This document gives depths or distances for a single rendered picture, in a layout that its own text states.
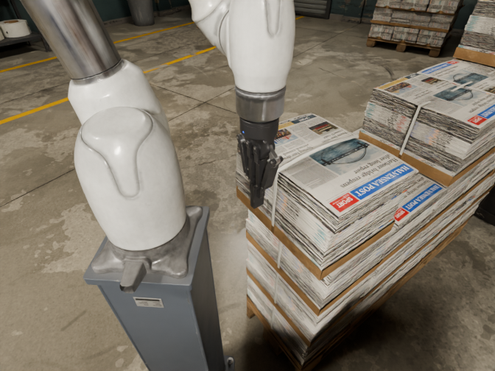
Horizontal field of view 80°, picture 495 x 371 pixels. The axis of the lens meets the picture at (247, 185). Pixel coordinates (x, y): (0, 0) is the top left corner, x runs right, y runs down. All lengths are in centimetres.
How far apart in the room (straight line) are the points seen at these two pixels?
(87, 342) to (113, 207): 132
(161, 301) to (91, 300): 123
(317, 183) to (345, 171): 8
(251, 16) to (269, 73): 8
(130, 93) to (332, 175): 46
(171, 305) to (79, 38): 52
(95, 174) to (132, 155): 6
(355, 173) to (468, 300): 144
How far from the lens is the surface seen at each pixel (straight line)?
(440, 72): 151
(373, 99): 124
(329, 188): 67
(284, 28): 48
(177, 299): 65
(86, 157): 48
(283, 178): 70
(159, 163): 47
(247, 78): 50
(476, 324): 199
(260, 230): 101
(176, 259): 59
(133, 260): 58
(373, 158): 80
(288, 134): 84
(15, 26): 639
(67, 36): 61
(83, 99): 63
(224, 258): 184
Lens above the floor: 148
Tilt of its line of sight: 40 degrees down
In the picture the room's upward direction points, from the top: straight up
